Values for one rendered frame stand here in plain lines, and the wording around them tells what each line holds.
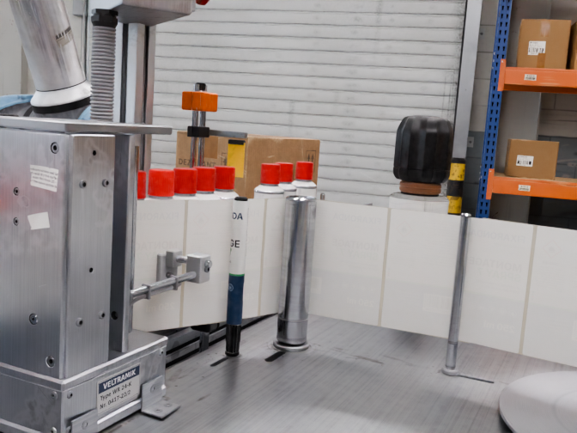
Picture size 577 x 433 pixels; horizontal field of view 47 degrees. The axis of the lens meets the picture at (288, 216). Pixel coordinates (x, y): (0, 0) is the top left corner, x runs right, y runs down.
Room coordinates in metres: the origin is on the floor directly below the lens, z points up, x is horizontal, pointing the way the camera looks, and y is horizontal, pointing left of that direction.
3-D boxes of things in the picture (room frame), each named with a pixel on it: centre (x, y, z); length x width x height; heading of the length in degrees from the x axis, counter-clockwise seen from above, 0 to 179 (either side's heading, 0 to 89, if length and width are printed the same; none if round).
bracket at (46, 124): (0.58, 0.19, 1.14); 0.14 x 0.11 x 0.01; 155
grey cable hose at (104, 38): (0.90, 0.26, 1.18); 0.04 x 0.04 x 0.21
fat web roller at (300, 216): (0.80, -0.01, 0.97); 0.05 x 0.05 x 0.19
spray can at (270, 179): (1.14, 0.04, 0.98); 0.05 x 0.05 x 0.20
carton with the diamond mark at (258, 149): (1.75, 0.11, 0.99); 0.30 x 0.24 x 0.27; 144
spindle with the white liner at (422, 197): (0.96, -0.19, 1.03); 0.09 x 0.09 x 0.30
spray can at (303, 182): (1.28, -0.02, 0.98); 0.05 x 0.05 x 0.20
